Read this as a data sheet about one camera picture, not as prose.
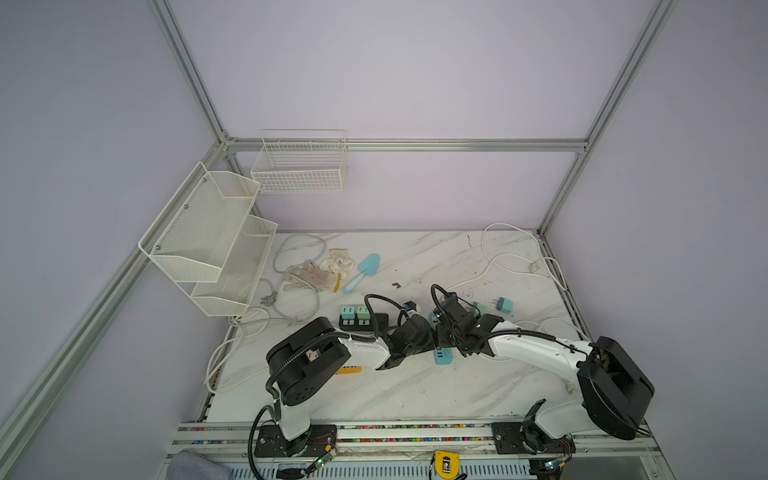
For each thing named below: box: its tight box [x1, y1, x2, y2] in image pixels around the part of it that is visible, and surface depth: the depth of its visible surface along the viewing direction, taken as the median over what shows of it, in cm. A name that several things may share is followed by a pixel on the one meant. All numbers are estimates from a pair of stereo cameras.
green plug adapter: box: [473, 301, 489, 317], surface depth 100 cm
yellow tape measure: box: [435, 451, 461, 480], surface depth 71 cm
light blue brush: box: [343, 253, 380, 295], surface depth 111 cm
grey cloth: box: [166, 450, 233, 480], surface depth 69 cm
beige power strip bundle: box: [283, 248, 355, 292], surface depth 109 cm
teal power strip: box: [434, 348, 453, 366], surface depth 88 cm
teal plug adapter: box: [496, 297, 515, 314], surface depth 100 cm
